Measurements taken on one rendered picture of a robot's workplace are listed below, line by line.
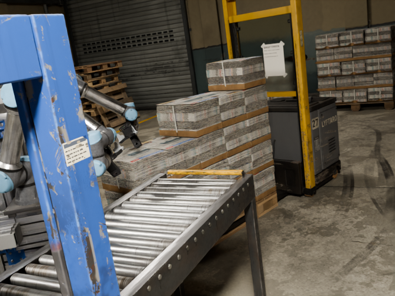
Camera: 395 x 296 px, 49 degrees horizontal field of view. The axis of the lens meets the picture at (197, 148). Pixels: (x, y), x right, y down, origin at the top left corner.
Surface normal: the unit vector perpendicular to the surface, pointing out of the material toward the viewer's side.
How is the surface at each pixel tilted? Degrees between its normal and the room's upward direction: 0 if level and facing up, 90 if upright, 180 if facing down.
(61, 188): 90
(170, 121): 90
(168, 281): 90
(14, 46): 90
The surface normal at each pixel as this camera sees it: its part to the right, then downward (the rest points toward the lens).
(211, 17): -0.43, 0.27
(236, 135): 0.73, 0.06
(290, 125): -0.68, 0.26
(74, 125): 0.89, -0.02
